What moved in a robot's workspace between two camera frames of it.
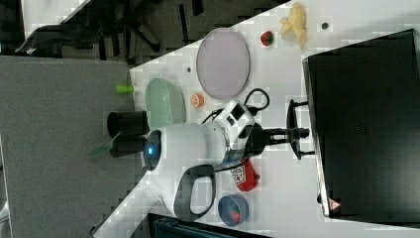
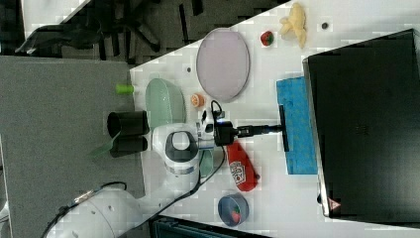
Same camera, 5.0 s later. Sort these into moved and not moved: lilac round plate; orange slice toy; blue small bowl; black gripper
Moved: black gripper
Not moved: blue small bowl; lilac round plate; orange slice toy
